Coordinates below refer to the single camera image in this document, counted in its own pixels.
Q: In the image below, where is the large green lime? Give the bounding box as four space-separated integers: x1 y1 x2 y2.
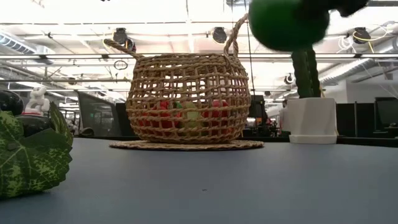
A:
248 0 331 53

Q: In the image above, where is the orange-red apple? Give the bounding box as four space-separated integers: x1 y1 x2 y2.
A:
201 99 233 134

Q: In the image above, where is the yellow-green pear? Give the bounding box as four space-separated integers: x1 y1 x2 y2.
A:
182 101 203 128

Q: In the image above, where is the red apple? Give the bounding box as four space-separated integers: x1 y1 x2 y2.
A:
138 101 183 129

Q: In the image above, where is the woven wicker basket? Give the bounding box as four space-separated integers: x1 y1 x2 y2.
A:
104 14 265 152

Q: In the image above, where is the black ceiling spotlight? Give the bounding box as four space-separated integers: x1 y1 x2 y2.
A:
212 27 228 44
113 27 137 52
353 27 371 44

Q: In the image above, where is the black computer monitor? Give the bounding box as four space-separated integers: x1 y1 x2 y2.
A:
374 96 398 129

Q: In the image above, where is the white hexagonal plant pot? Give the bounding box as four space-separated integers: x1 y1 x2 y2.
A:
286 97 339 145

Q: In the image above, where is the person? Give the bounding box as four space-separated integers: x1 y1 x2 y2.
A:
278 98 290 133

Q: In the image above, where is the white robot figure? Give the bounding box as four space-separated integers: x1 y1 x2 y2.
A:
24 86 51 116

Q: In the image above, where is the dark grape bunch with leaves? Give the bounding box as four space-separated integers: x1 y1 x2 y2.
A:
0 90 74 200

